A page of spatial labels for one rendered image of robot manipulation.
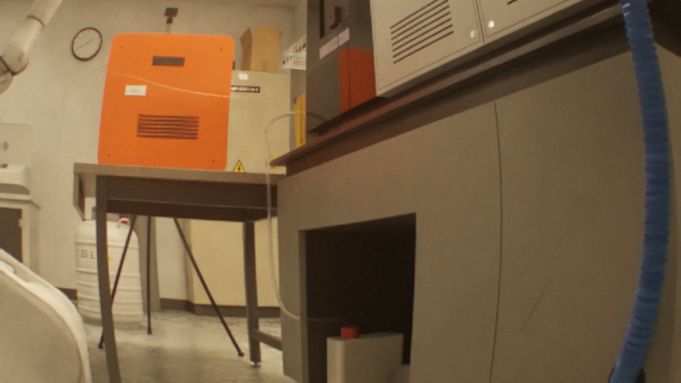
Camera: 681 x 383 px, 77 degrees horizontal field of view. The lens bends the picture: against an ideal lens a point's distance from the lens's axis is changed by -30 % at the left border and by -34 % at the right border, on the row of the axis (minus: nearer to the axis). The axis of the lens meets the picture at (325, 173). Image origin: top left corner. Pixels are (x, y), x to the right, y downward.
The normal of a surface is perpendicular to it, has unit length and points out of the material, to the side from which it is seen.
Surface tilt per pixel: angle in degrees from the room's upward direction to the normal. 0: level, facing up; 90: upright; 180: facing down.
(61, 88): 90
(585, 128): 90
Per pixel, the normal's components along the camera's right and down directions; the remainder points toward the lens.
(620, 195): -0.92, -0.05
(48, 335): 0.40, -0.13
